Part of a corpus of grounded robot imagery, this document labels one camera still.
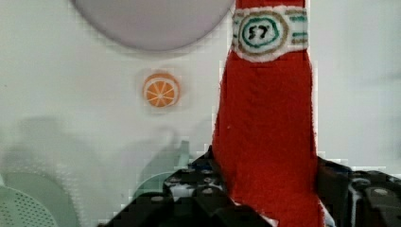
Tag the lilac oval plate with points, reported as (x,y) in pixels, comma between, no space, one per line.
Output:
(154,25)

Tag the red plush ketchup bottle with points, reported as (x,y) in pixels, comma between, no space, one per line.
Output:
(264,140)

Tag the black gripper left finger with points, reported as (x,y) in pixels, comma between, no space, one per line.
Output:
(194,196)

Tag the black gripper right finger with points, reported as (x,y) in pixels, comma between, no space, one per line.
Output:
(356,198)

